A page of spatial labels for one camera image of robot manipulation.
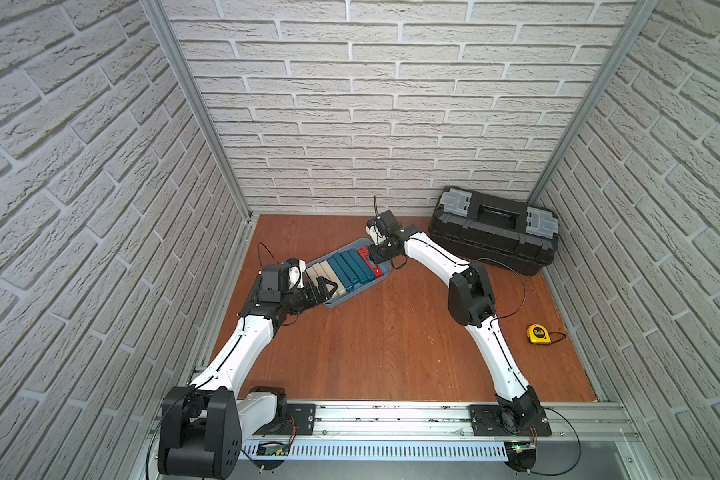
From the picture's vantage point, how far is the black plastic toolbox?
0.93 metres

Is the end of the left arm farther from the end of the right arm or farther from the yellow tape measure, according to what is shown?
the yellow tape measure

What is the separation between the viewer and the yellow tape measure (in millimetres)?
878
